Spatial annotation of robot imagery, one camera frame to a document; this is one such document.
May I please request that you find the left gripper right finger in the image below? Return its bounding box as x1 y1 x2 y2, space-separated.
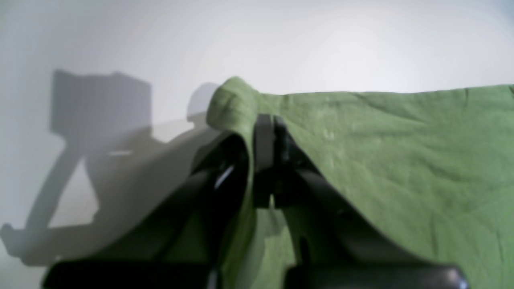
253 114 470 289

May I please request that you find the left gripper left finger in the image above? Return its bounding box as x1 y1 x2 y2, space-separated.
43 134 249 289

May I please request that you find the green T-shirt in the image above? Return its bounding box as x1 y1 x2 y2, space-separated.
161 76 514 289

